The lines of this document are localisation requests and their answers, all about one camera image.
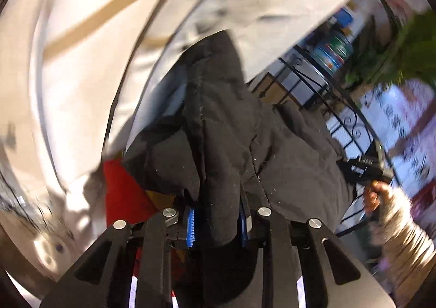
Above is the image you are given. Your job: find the floral printed cloth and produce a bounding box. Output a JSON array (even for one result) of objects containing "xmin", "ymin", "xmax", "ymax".
[{"xmin": 358, "ymin": 78, "xmax": 436, "ymax": 199}]

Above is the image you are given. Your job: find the person's right hand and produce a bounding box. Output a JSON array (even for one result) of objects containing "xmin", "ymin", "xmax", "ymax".
[{"xmin": 362, "ymin": 180, "xmax": 396, "ymax": 217}]

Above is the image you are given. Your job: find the red cloth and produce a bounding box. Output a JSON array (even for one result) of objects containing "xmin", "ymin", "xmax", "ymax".
[{"xmin": 101, "ymin": 160, "xmax": 178, "ymax": 308}]

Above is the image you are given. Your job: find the blue green round tin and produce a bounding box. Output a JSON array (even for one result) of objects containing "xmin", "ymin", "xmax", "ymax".
[{"xmin": 311, "ymin": 31, "xmax": 354, "ymax": 71}]

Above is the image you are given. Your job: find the black metal rack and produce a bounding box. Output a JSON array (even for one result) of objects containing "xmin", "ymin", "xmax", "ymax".
[{"xmin": 250, "ymin": 50, "xmax": 404, "ymax": 237}]

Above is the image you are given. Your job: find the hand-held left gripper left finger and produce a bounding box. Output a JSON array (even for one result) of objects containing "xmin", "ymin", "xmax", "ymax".
[{"xmin": 41, "ymin": 207, "xmax": 197, "ymax": 308}]

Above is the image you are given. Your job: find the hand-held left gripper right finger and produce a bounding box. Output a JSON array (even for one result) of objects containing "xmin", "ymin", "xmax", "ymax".
[{"xmin": 238, "ymin": 206, "xmax": 396, "ymax": 308}]

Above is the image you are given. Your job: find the green plant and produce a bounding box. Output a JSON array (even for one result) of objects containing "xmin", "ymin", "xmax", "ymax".
[{"xmin": 344, "ymin": 10, "xmax": 436, "ymax": 90}]

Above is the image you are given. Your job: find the dark grey padded jacket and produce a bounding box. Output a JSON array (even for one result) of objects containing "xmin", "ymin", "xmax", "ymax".
[{"xmin": 122, "ymin": 30, "xmax": 356, "ymax": 308}]

